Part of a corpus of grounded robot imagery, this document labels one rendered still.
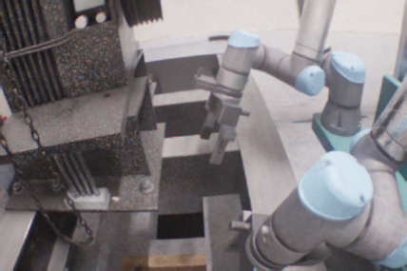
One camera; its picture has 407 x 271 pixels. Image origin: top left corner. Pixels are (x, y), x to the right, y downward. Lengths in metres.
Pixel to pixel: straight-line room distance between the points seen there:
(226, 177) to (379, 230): 0.72
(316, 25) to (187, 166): 0.59
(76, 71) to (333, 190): 0.73
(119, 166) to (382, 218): 0.70
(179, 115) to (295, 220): 0.96
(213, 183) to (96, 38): 0.60
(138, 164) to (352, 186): 0.64
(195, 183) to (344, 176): 0.75
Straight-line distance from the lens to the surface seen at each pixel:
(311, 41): 0.67
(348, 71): 0.81
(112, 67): 0.81
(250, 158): 0.87
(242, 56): 0.69
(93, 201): 0.77
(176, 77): 2.01
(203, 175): 0.96
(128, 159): 0.81
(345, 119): 0.88
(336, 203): 0.27
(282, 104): 2.20
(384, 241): 0.34
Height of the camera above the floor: 1.22
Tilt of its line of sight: 35 degrees down
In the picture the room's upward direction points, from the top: 7 degrees counter-clockwise
